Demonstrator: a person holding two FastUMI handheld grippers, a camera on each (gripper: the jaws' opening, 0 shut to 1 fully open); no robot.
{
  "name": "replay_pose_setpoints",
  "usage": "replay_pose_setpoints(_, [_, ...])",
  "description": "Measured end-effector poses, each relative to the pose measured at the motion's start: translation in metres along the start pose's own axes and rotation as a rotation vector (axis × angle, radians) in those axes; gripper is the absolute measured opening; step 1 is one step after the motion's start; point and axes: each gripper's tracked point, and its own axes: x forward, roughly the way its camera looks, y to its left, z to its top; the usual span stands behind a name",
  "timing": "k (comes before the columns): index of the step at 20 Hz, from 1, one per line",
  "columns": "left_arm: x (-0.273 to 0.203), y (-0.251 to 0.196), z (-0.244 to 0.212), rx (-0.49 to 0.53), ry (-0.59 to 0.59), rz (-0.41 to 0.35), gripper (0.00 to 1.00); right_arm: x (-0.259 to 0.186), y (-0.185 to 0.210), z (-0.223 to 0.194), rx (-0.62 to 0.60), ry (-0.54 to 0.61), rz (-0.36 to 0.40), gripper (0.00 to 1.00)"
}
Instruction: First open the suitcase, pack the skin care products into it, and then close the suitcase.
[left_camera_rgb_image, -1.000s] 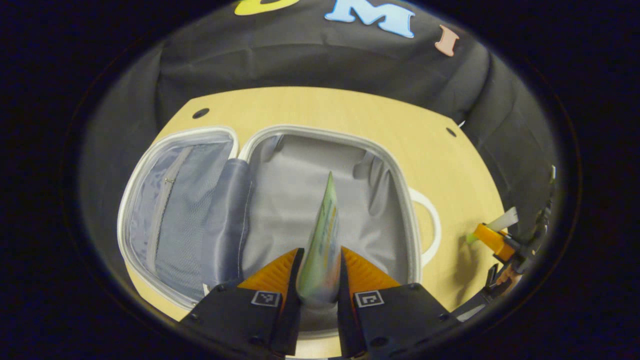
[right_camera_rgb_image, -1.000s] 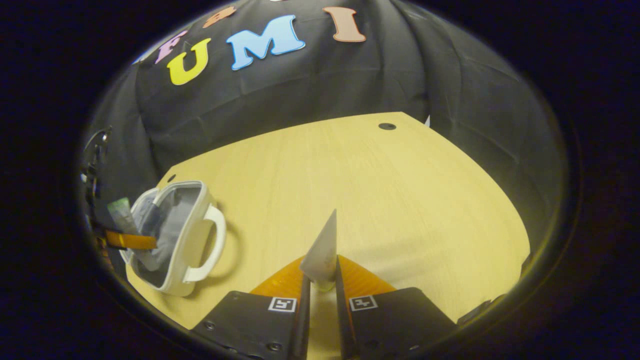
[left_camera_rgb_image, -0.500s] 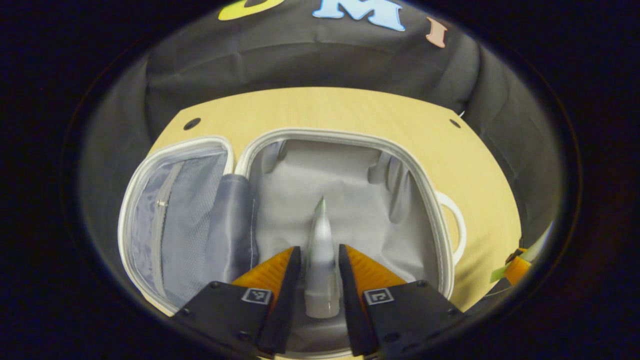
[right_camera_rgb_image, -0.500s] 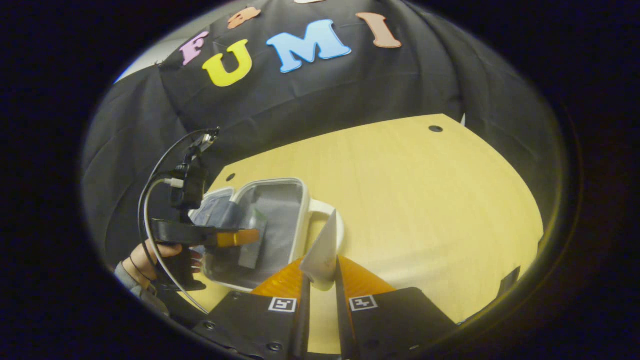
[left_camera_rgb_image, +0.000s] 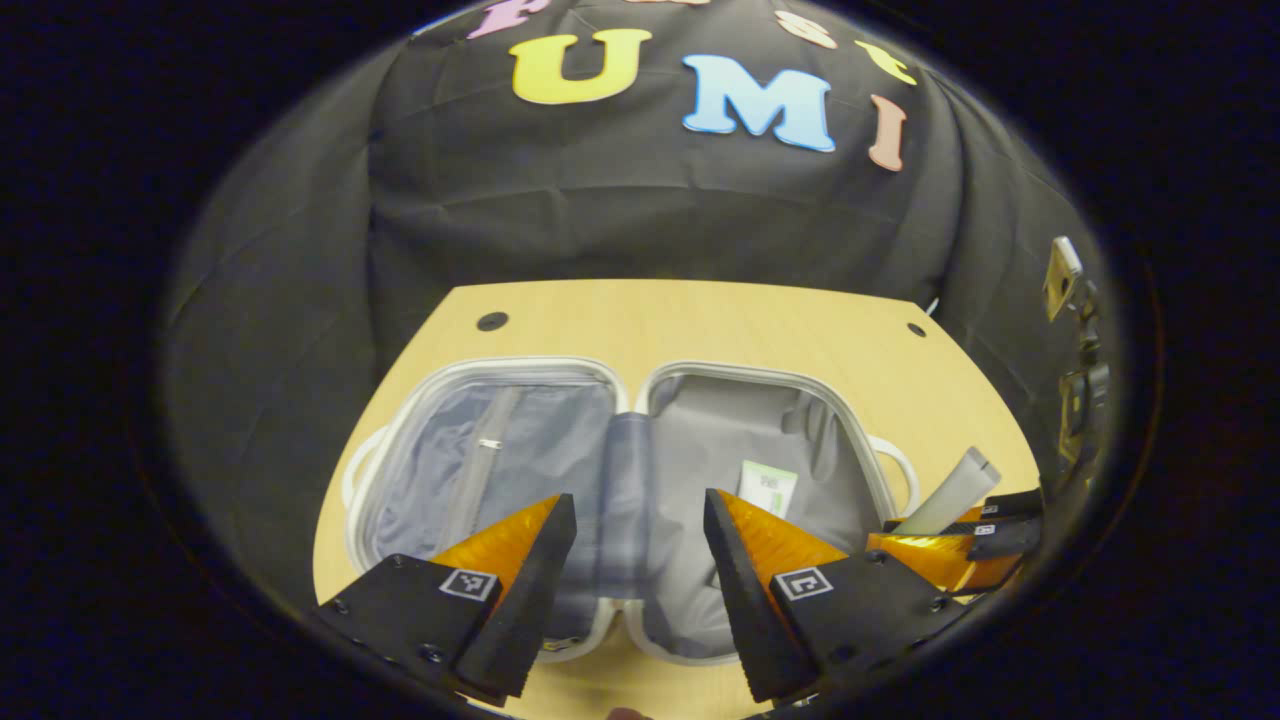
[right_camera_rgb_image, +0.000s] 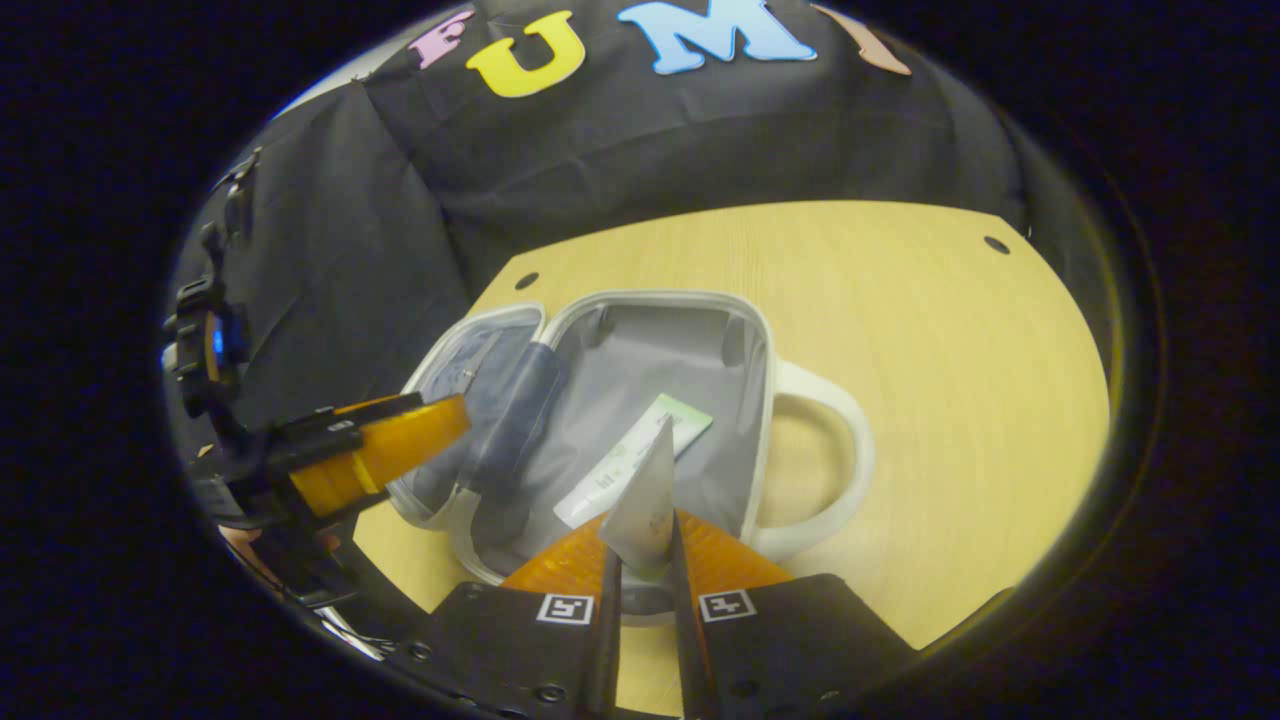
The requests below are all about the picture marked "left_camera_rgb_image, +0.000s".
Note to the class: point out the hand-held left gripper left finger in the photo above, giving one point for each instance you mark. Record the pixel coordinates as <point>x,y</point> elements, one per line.
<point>525,600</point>

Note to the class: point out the grey skin care tube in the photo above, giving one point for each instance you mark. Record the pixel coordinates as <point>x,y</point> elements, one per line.
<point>950,495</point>

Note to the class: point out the black backdrop cloth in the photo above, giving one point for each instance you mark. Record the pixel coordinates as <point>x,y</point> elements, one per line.
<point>600,200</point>

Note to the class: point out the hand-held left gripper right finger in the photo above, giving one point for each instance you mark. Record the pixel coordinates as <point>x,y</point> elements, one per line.
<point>745,610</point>

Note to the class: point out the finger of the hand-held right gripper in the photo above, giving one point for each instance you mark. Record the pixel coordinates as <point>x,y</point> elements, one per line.
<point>1015,503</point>
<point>1005,542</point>

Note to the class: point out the white green-label skin care sachet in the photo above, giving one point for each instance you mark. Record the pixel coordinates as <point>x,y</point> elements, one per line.
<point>768,490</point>

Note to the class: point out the white suitcase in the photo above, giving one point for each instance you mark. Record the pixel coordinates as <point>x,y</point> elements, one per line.
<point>700,430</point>

